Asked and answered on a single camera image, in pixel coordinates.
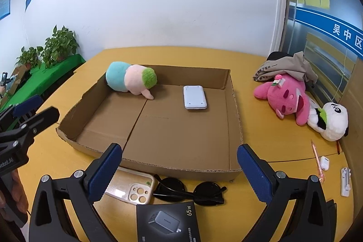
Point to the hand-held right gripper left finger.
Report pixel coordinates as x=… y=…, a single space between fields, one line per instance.
x=105 y=171

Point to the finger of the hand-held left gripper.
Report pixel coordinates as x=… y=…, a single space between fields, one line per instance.
x=27 y=106
x=39 y=117

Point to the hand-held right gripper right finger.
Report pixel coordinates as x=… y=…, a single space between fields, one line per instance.
x=255 y=174

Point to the shallow cardboard box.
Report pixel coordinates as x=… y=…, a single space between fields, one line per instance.
x=170 y=140

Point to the teal pink green plush toy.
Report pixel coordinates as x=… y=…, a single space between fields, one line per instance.
x=124 y=77

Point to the white power bank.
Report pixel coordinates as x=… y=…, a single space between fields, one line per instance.
x=195 y=97

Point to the wooden desktop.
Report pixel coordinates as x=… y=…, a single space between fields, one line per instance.
x=283 y=145

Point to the person's left hand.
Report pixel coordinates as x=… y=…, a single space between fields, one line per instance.
x=20 y=191

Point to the beige clear phone case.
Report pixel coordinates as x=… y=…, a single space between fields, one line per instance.
x=133 y=182

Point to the small cardboard box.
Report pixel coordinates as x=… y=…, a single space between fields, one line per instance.
x=19 y=72

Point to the green table cloth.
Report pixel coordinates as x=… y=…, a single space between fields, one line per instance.
x=48 y=77

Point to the small potted plant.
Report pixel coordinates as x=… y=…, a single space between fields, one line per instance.
x=28 y=57

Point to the pink pen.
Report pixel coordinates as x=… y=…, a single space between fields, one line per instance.
x=316 y=157

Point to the black sunglasses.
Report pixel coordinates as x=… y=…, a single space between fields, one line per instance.
x=170 y=188

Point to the large potted plant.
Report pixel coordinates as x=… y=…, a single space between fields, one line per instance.
x=59 y=45

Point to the white earbuds case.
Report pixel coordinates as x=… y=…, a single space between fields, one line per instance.
x=324 y=163

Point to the black charger box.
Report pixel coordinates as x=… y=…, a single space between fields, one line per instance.
x=167 y=222

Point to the white panda plush toy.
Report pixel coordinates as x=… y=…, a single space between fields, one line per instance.
x=334 y=120

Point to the beige printed cloth bag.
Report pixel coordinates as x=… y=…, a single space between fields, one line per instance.
x=295 y=66

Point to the black cap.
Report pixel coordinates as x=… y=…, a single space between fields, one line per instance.
x=276 y=55

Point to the blue framed wall poster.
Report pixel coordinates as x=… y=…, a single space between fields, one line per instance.
x=5 y=2

